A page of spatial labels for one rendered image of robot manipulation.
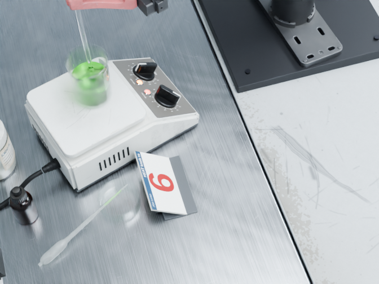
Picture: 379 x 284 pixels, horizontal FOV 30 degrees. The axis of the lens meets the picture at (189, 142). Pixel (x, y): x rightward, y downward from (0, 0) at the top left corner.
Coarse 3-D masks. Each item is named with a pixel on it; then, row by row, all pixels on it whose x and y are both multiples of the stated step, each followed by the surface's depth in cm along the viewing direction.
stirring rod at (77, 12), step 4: (76, 12) 81; (80, 12) 81; (76, 16) 81; (80, 16) 81; (80, 20) 82; (80, 24) 82; (80, 28) 83; (80, 32) 84; (84, 32) 84; (84, 36) 84; (84, 40) 85; (84, 44) 85; (84, 48) 86; (88, 48) 86; (88, 52) 87; (88, 56) 87; (88, 60) 88; (88, 64) 89
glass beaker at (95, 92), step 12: (72, 48) 87; (96, 48) 88; (72, 60) 88; (84, 60) 90; (96, 60) 90; (108, 60) 86; (108, 72) 88; (72, 84) 88; (84, 84) 86; (96, 84) 87; (108, 84) 89; (84, 96) 88; (96, 96) 89; (108, 96) 90; (96, 108) 91
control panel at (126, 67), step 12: (132, 60) 100; (144, 60) 102; (132, 72) 98; (156, 72) 101; (132, 84) 96; (144, 84) 97; (156, 84) 98; (168, 84) 100; (144, 96) 95; (156, 108) 94; (168, 108) 95; (180, 108) 97; (192, 108) 98
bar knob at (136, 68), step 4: (140, 64) 97; (144, 64) 98; (148, 64) 98; (152, 64) 98; (156, 64) 99; (136, 68) 97; (140, 68) 97; (144, 68) 98; (148, 68) 98; (152, 68) 99; (136, 72) 98; (140, 72) 98; (144, 72) 98; (148, 72) 99; (152, 72) 99; (140, 76) 98; (144, 76) 98; (148, 76) 98; (152, 76) 99; (144, 80) 98; (148, 80) 98
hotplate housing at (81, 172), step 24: (120, 72) 97; (144, 120) 92; (168, 120) 94; (192, 120) 97; (48, 144) 93; (120, 144) 91; (144, 144) 94; (48, 168) 92; (72, 168) 89; (96, 168) 92
